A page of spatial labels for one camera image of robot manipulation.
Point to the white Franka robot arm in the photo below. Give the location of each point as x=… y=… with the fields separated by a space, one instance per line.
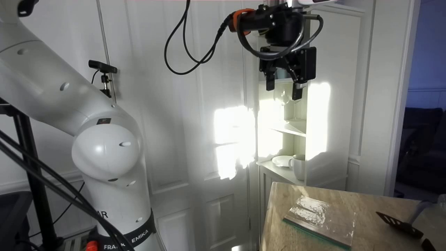
x=46 y=84

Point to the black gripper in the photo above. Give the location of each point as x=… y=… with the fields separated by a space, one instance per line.
x=301 y=60

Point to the small black stand camera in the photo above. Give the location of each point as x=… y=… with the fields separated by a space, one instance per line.
x=103 y=66

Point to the red emergency stop button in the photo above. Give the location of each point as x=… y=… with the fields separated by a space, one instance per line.
x=90 y=246

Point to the black slotted spatula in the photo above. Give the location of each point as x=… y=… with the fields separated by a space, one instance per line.
x=398 y=225

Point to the white plate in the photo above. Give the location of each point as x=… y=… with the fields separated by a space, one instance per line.
x=281 y=161

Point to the white panel door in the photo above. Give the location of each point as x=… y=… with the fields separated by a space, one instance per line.
x=185 y=140

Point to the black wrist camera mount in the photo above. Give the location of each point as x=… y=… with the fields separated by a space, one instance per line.
x=278 y=23

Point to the white corner shelf cabinet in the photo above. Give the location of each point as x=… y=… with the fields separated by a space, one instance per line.
x=338 y=116

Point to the dark sofa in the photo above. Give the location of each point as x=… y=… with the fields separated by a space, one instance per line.
x=425 y=148

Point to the black camera stand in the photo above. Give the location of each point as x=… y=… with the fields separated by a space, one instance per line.
x=34 y=186

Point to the clear plastic bag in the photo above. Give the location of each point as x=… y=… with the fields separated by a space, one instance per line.
x=313 y=209

